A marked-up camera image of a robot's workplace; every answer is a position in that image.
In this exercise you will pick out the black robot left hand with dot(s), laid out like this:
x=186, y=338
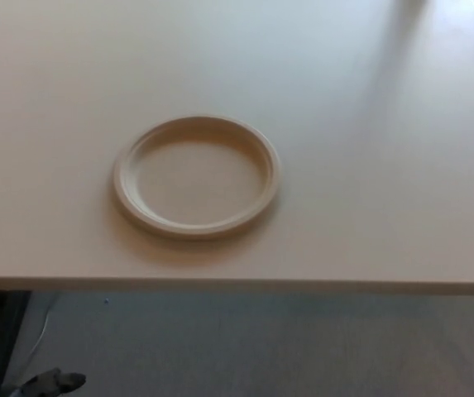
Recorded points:
x=50, y=382

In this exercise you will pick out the beige round paper plate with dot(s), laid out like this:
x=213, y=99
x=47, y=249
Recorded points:
x=199, y=190

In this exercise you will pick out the dark cabinet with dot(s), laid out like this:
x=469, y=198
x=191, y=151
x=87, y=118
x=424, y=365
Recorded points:
x=7, y=331

